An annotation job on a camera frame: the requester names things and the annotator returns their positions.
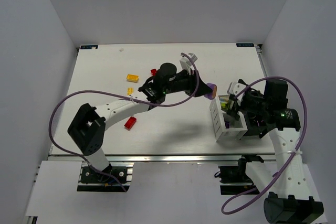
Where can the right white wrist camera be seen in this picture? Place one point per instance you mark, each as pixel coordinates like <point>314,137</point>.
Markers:
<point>235,88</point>

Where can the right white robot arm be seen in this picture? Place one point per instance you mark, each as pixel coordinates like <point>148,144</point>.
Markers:
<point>286,195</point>

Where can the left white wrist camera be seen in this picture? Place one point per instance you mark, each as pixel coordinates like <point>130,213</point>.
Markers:
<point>187,61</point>

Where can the left blue corner label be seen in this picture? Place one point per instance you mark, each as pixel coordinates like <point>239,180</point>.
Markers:
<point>88,47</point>

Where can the red lego brick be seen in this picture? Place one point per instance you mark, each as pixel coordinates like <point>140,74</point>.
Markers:
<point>153,72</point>
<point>130,123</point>

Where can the yellow lego brick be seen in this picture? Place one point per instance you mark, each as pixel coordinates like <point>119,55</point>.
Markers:
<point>132,78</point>

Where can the plain purple lego block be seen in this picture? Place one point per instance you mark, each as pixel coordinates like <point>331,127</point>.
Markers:
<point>213,92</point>

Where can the white slotted container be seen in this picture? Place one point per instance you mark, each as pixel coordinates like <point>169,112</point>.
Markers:
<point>222,134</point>

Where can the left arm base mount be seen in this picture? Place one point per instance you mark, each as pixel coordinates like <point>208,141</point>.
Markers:
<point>91,181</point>

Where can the blue corner label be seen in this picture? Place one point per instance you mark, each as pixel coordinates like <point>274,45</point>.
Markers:
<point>243,45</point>
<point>88,47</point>

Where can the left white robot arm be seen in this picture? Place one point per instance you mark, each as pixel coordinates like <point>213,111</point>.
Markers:
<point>90,122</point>

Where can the right blue corner label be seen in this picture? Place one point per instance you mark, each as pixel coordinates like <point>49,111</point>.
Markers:
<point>243,45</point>

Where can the long yellow lego plate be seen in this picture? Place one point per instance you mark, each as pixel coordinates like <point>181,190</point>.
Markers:
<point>130,91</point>

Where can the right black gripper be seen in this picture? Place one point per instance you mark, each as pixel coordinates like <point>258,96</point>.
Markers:
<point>237,107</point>

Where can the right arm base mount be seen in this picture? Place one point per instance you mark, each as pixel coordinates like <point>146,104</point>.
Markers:
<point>233,179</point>

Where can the black slotted container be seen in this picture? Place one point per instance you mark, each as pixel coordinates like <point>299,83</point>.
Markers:
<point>256,126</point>

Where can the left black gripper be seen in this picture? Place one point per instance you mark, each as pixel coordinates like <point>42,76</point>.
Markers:
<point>193,83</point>

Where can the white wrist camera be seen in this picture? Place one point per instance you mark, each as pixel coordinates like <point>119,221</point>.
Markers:
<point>187,61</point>
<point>235,88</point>

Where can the red lego brick top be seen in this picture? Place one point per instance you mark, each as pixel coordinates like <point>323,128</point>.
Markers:
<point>153,72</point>

